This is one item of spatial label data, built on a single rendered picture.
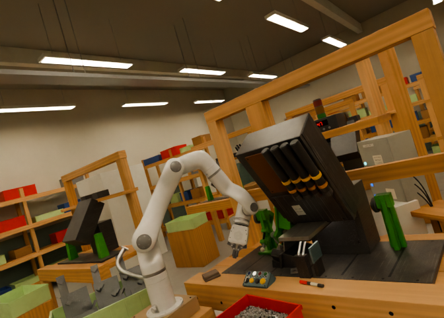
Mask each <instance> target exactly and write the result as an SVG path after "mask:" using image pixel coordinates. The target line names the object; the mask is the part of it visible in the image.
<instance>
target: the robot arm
mask: <svg viewBox="0 0 444 318"><path fill-rule="evenodd" d="M198 169H199V170H201V171H202V172H203V173H204V175H205V176H206V177H207V178H208V179H209V180H210V182H211V183H212V184H213V185H214V186H215V187H216V189H218V191H219V192H220V193H221V194H222V195H224V196H228V197H231V198H232V199H234V200H236V201H237V202H238V205H237V210H236V214H235V218H234V220H233V221H234V222H235V224H233V225H232V228H231V231H230V234H229V238H228V243H227V244H228V245H229V246H231V247H232V248H233V253H232V257H233V258H235V259H237V257H238V255H239V251H240V250H241V249H247V243H248V233H249V227H248V226H249V223H250V217H251V215H254V214H256V213H257V212H258V209H259V207H258V204H257V202H256V201H255V199H253V197H252V196H251V195H250V194H249V193H248V192H247V191H246V190H245V189H244V188H242V187H241V186H239V185H236V184H234V183H232V182H231V180H230V179H229V178H228V176H227V175H226V174H225V173H224V172H223V171H222V169H221V168H220V167H219V165H218V164H217V163H216V162H215V161H214V160H213V159H212V157H211V156H210V155H209V154H208V153H206V152H205V151H193V152H191V153H187V154H185V155H183V156H181V157H178V158H172V159H169V160H168V161H167V162H166V164H165V166H164V169H163V171H162V173H161V176H160V178H159V181H158V183H157V185H156V187H155V189H154V192H153V194H152V197H151V199H150V201H149V204H148V206H147V209H146V211H145V213H144V215H143V217H142V219H141V221H140V223H139V225H138V227H137V229H136V230H135V231H134V233H133V236H132V240H131V243H132V246H133V248H134V249H135V250H136V252H137V257H138V261H139V266H140V269H141V273H142V276H143V280H144V283H145V287H146V289H147V293H148V296H149V300H150V302H151V308H150V309H149V310H148V311H147V313H146V316H147V318H161V317H164V316H166V315H169V314H171V313H172V312H174V311H176V310H177V309H178V308H179V307H180V306H181V305H182V304H183V299H182V297H175V296H174V292H173V290H172V286H171V283H170V280H169V277H168V273H167V269H166V266H165V262H164V260H163V256H162V253H161V249H160V246H159V242H158V236H159V231H160V229H161V225H162V222H163V219H164V216H165V213H166V211H167V208H168V205H169V204H170V201H171V198H172V196H173V194H174V191H175V190H176V187H177V186H178V183H179V182H180V179H181V177H182V175H184V174H186V173H189V172H192V171H195V170H198ZM236 245H238V248H237V250H236Z"/></svg>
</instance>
